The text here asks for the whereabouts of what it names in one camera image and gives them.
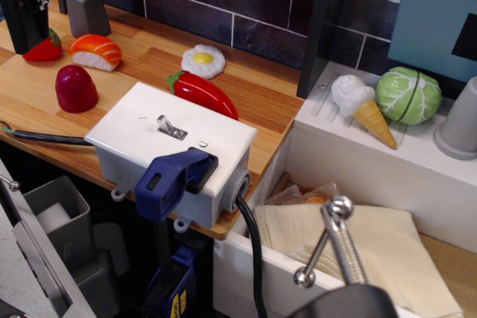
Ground toy ice cream cone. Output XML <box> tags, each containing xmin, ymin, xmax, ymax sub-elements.
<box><xmin>331</xmin><ymin>74</ymin><xmax>397</xmax><ymax>150</ymax></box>

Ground red toy strawberry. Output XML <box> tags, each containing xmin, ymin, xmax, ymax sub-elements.
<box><xmin>22</xmin><ymin>28</ymin><xmax>62</xmax><ymax>61</ymax></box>

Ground grey plastic bin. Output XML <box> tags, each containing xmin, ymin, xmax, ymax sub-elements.
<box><xmin>25</xmin><ymin>176</ymin><xmax>95</xmax><ymax>270</ymax></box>

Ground grey cylinder cup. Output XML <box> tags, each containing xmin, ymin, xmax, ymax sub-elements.
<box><xmin>433</xmin><ymin>77</ymin><xmax>476</xmax><ymax>160</ymax></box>

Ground grey salt shaker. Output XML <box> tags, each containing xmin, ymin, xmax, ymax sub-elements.
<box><xmin>66</xmin><ymin>0</ymin><xmax>111</xmax><ymax>37</ymax></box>

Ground blue bar clamp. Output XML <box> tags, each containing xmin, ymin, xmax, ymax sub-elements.
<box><xmin>135</xmin><ymin>147</ymin><xmax>218</xmax><ymax>317</ymax></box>

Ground black cable with bare wires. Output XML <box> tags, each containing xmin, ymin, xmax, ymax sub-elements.
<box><xmin>0</xmin><ymin>121</ymin><xmax>94</xmax><ymax>147</ymax></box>

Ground plastic snack packets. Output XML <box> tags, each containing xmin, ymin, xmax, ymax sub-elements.
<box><xmin>265</xmin><ymin>182</ymin><xmax>340</xmax><ymax>206</ymax></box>

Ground grey light switch toggle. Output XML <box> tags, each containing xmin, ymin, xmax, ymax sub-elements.
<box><xmin>157</xmin><ymin>115</ymin><xmax>188</xmax><ymax>141</ymax></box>

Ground white light switch box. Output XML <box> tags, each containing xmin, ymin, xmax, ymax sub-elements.
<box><xmin>85</xmin><ymin>83</ymin><xmax>258</xmax><ymax>228</ymax></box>

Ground black power cable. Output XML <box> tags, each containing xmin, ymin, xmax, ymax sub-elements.
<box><xmin>235</xmin><ymin>195</ymin><xmax>268</xmax><ymax>318</ymax></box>

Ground red toy chili pepper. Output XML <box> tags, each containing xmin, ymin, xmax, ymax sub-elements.
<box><xmin>165</xmin><ymin>71</ymin><xmax>239</xmax><ymax>120</ymax></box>

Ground light blue cabinet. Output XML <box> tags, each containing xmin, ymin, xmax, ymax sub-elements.
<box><xmin>388</xmin><ymin>0</ymin><xmax>476</xmax><ymax>83</ymax></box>

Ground metal clamp screw handle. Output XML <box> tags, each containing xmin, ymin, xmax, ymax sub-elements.
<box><xmin>294</xmin><ymin>194</ymin><xmax>368</xmax><ymax>289</ymax></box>

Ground folded beige cloth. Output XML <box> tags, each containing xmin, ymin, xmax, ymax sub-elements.
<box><xmin>253</xmin><ymin>203</ymin><xmax>464</xmax><ymax>317</ymax></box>

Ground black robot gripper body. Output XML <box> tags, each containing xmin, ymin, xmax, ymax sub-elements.
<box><xmin>1</xmin><ymin>0</ymin><xmax>49</xmax><ymax>54</ymax></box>

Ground toy fried egg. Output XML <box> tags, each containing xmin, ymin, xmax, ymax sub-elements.
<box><xmin>181</xmin><ymin>45</ymin><xmax>226</xmax><ymax>80</ymax></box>

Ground salmon sushi toy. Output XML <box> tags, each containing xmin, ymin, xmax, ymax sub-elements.
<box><xmin>69</xmin><ymin>34</ymin><xmax>122</xmax><ymax>71</ymax></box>

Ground dark grey vertical post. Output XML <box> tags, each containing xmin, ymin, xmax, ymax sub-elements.
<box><xmin>297</xmin><ymin>0</ymin><xmax>343</xmax><ymax>98</ymax></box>

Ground dark red toy beet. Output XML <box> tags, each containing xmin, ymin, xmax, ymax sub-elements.
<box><xmin>55</xmin><ymin>65</ymin><xmax>99</xmax><ymax>113</ymax></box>

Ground green toy cabbage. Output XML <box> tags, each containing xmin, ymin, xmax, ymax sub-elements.
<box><xmin>376</xmin><ymin>66</ymin><xmax>442</xmax><ymax>126</ymax></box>

